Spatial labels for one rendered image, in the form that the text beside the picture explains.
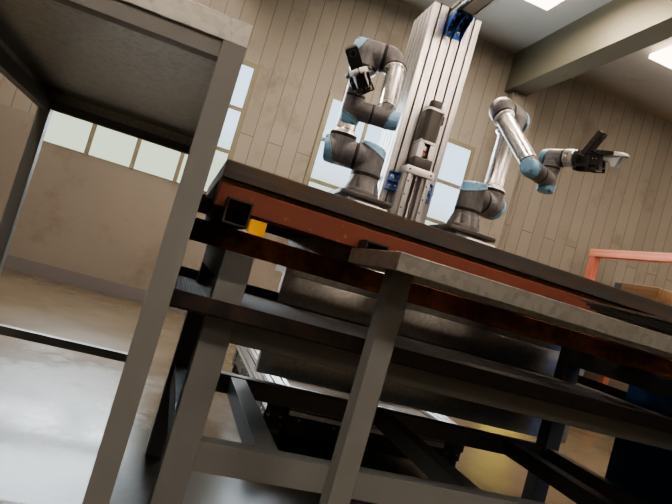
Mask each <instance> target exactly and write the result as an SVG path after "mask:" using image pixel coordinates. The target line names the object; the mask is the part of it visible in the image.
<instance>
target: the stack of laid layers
mask: <svg viewBox="0 0 672 504"><path fill-rule="evenodd" d="M221 177H224V178H227V179H230V180H233V181H236V182H239V183H242V184H245V185H248V186H251V187H254V188H258V189H261V190H264V191H267V192H270V193H273V194H276V195H279V196H282V197H285V198H289V199H292V200H295V201H298V202H301V203H304V204H307V205H310V206H313V207H316V208H320V209H323V210H326V211H329V212H332V213H335V214H338V215H341V216H344V217H347V218H351V219H354V220H357V221H360V222H363V223H366V224H369V225H372V226H375V227H378V228H382V229H385V230H388V231H391V232H394V233H397V234H400V235H403V236H406V237H409V238H412V239H416V240H419V241H422V242H425V243H428V244H431V245H434V246H437V247H440V248H443V249H447V250H450V251H453V252H456V253H459V254H462V255H465V256H468V257H471V258H474V259H478V260H481V261H484V262H487V263H490V264H493V265H496V266H499V267H502V268H505V269H509V270H512V271H515V272H518V273H521V274H524V275H527V276H530V277H533V278H536V279H540V280H543V281H546V282H549V283H552V284H555V285H558V286H561V287H564V288H567V289H571V290H574V291H577V292H580V293H583V294H586V295H589V296H592V297H595V298H598V299H601V300H605V301H608V302H611V303H614V304H617V305H620V306H623V307H626V308H629V309H632V310H636V311H639V312H642V313H645V314H649V315H654V316H658V317H662V318H666V319H670V320H672V307H671V306H668V305H665V304H662V303H659V302H656V301H653V300H650V299H647V298H644V297H641V296H638V295H635V294H632V293H629V292H626V291H623V290H620V289H617V288H614V287H611V286H608V285H605V284H602V283H599V282H596V281H593V280H590V279H587V278H584V277H581V276H578V275H575V274H572V273H569V272H566V271H563V270H560V269H557V268H554V267H551V266H548V265H545V264H542V263H539V262H536V261H533V260H530V259H527V258H524V257H521V256H518V255H515V254H512V253H509V252H506V251H503V250H500V249H497V248H494V247H491V246H488V245H485V244H482V243H479V242H476V241H473V240H470V239H467V238H464V237H461V236H458V235H455V234H452V233H449V232H446V231H443V230H440V229H437V228H434V227H431V226H428V225H425V224H422V223H419V222H416V221H413V220H410V219H407V218H404V217H401V216H398V215H395V214H392V213H389V212H386V211H383V210H380V209H377V208H374V207H371V206H368V205H365V204H362V203H359V202H356V201H353V200H350V199H346V198H343V197H340V196H337V195H334V194H331V193H328V192H325V191H322V190H319V189H316V188H313V187H310V186H307V185H304V184H301V183H298V182H295V181H292V180H289V179H286V178H283V177H280V176H277V175H274V174H271V173H268V172H265V171H262V170H259V169H256V168H253V167H250V166H247V165H244V164H241V163H238V162H235V161H232V160H229V159H227V161H226V162H225V164H224V165H223V167H222V168H221V170H220V171H219V173H218V174H217V175H216V177H215V178H214V180H213V181H212V183H211V184H210V186H209V187H208V190H207V193H206V197H205V198H208V199H211V200H213V199H214V196H215V193H216V189H217V186H218V183H219V180H220V179H221Z"/></svg>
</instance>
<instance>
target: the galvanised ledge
mask: <svg viewBox="0 0 672 504"><path fill-rule="evenodd" d="M275 270H277V271H280V272H282V273H285V274H289V275H292V276H296V277H299V278H303V279H306V280H310V281H313V282H317V283H320V284H324V285H327V286H331V287H334V288H338V289H341V290H345V291H348V292H352V293H355V294H359V295H362V296H366V297H369V298H373V299H377V298H378V293H374V292H371V291H367V290H364V289H360V288H357V287H353V286H350V285H347V284H343V283H340V282H336V281H333V280H329V279H326V278H322V277H319V276H315V275H312V274H308V273H305V272H301V271H298V270H295V269H291V268H288V267H284V266H281V265H276V269H275ZM405 308H408V309H412V310H415V311H419V312H422V313H426V314H429V315H433V316H436V317H440V318H443V319H447V320H450V321H454V322H457V323H461V324H464V325H468V326H471V327H475V328H478V329H482V330H485V331H489V332H492V333H496V334H499V335H503V336H506V337H510V338H513V339H517V340H520V341H524V342H527V343H531V344H534V345H538V346H541V347H545V348H548V349H552V350H555V351H559V352H560V350H561V347H562V346H558V345H555V344H551V343H548V342H544V341H541V340H537V339H534V338H530V337H527V336H523V335H520V334H517V333H513V332H510V331H506V330H503V329H499V328H496V327H492V326H489V325H485V324H482V323H478V322H475V321H471V320H468V319H465V318H461V317H458V316H454V315H451V314H447V313H444V312H440V311H437V310H433V309H430V308H426V307H423V306H419V305H416V304H412V303H409V302H406V306H405Z"/></svg>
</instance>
